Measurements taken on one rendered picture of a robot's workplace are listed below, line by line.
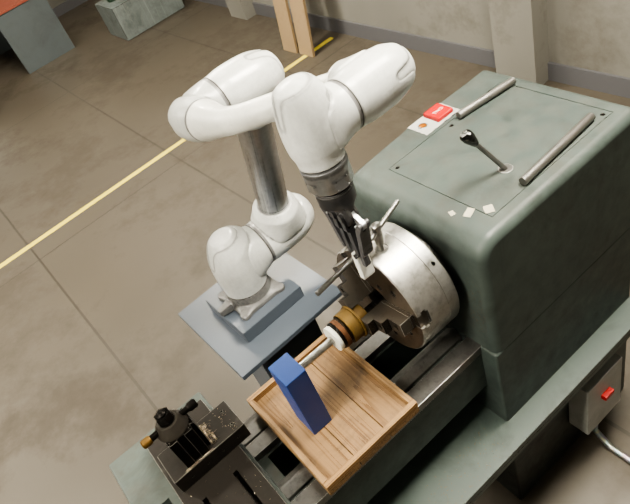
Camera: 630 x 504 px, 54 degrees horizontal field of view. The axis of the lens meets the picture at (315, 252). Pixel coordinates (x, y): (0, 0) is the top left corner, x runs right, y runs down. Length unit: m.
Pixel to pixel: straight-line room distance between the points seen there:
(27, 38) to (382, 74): 6.89
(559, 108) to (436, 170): 0.36
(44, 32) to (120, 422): 5.49
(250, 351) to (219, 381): 1.01
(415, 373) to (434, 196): 0.48
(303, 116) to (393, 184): 0.63
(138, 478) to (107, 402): 1.60
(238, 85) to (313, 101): 0.56
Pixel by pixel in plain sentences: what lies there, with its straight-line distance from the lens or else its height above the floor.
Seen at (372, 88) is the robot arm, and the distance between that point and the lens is 1.09.
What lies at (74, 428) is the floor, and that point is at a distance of 3.34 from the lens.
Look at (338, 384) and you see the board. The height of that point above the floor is 0.89.
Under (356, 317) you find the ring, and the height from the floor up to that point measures 1.12.
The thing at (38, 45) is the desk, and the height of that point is 0.21.
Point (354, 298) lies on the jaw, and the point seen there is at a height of 1.13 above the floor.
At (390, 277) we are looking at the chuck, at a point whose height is 1.21.
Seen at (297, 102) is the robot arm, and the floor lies 1.76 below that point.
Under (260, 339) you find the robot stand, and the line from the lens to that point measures 2.06.
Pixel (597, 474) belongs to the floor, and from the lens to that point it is 2.48.
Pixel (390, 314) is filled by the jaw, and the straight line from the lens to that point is 1.48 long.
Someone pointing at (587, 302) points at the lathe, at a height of 0.72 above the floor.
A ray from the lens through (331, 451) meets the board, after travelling 1.59.
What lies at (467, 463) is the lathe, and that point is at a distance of 1.90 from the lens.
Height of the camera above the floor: 2.23
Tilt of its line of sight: 41 degrees down
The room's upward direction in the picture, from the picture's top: 23 degrees counter-clockwise
